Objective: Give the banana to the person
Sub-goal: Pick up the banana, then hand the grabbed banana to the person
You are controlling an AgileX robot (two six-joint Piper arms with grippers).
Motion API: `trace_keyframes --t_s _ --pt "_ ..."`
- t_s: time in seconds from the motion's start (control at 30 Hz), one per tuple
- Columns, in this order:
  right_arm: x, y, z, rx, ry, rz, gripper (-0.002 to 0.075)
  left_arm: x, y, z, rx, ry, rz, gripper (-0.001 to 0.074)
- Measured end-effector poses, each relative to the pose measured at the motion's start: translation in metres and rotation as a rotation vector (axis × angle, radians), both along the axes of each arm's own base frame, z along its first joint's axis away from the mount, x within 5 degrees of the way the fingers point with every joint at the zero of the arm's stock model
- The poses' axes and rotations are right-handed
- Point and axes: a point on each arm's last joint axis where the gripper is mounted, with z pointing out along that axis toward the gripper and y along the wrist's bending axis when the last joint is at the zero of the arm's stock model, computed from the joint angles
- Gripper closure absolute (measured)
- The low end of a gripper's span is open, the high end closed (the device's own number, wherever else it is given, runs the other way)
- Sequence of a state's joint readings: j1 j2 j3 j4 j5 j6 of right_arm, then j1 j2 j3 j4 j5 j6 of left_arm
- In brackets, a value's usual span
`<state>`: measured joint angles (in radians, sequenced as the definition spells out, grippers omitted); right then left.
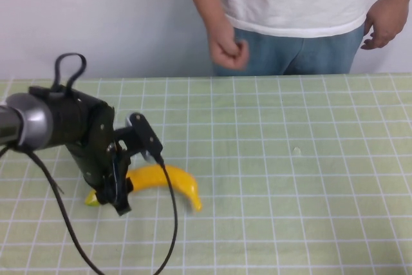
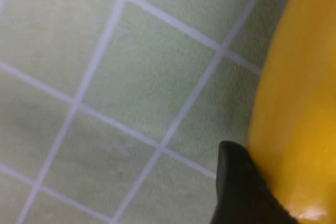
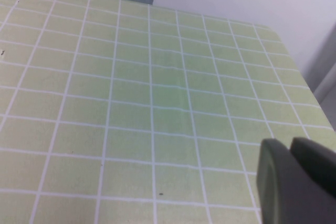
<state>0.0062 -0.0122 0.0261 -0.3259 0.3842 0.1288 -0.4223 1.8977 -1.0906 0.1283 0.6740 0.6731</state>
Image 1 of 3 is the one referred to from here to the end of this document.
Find yellow plastic banana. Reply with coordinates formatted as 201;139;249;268
84;164;203;214

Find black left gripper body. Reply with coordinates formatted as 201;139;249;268
68;97;117;196

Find green grid tablecloth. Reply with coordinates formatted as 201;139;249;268
0;72;412;275

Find light blue jeans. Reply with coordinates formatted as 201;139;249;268
212;23;366;77

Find person's left hand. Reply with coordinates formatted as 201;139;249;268
360;0;408;51

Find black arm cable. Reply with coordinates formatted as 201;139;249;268
0;144;106;275

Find person's right hand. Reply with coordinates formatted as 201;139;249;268
207;21;250;71

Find black looped cable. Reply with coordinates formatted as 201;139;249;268
51;52;88;95

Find black camera cable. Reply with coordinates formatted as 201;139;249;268
151;154;179;275

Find white t-shirt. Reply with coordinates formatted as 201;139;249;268
214;0;395;39

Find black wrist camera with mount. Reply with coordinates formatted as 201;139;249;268
112;111;164;164

